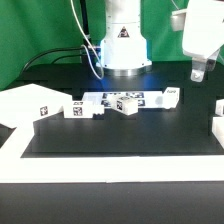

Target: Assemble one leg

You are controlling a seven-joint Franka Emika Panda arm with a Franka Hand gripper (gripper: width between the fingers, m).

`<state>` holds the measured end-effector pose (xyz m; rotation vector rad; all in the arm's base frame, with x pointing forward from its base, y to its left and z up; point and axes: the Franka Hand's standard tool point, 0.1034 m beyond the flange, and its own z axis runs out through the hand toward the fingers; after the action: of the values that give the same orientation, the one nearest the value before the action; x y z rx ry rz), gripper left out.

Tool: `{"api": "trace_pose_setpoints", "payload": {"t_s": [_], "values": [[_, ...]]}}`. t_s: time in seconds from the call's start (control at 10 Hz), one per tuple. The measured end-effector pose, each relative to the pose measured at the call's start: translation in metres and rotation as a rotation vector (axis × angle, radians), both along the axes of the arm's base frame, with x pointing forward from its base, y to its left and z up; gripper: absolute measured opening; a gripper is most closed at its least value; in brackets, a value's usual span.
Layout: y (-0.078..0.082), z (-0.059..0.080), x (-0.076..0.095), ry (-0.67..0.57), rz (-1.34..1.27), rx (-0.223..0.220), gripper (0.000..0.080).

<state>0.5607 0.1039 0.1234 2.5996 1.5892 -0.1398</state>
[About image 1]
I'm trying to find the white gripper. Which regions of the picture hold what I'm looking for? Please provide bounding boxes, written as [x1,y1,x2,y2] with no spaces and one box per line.
[182,0,224,82]

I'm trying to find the white square tabletop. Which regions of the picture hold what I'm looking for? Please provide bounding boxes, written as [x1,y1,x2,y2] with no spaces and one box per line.
[0,84,72,128]

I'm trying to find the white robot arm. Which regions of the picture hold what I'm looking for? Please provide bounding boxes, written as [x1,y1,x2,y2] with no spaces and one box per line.
[97,0,224,82]

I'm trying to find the white base marker plate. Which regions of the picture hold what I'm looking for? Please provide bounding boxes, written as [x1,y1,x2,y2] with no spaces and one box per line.
[82,91,163,109]

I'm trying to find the black work mat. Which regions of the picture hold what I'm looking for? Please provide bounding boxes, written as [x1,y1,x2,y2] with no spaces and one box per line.
[20,106,224,159]

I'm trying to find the white U-shaped obstacle fence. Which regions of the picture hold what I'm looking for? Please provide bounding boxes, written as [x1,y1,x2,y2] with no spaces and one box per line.
[0,123,224,183]

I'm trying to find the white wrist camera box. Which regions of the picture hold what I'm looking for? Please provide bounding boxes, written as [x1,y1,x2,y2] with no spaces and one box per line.
[170,9,186,31]

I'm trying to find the white cable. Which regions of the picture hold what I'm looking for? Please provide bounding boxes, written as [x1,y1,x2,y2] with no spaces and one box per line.
[69,0,105,81]

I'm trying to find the black cable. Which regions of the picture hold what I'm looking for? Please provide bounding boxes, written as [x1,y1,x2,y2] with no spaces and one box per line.
[19,46,101,76]

